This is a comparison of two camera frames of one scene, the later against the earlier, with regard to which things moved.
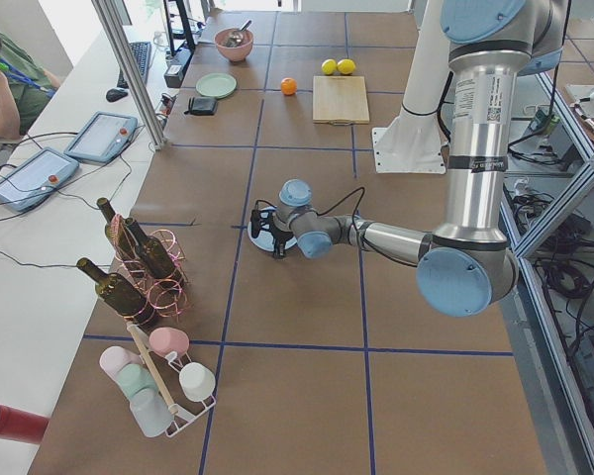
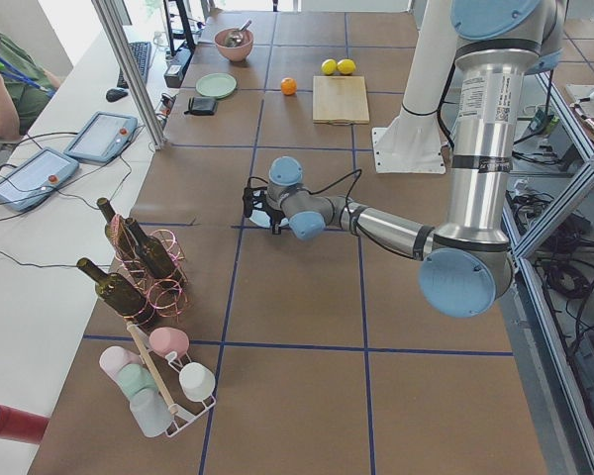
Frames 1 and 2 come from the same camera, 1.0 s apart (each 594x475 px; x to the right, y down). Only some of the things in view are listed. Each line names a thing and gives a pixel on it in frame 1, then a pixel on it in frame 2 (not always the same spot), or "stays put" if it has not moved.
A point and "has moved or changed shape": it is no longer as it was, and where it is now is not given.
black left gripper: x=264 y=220 → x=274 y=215
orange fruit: x=288 y=86 stays put
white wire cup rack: x=166 y=370 stays put
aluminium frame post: x=129 y=68 stays put
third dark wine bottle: x=118 y=233 stays put
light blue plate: x=265 y=239 has moved or changed shape
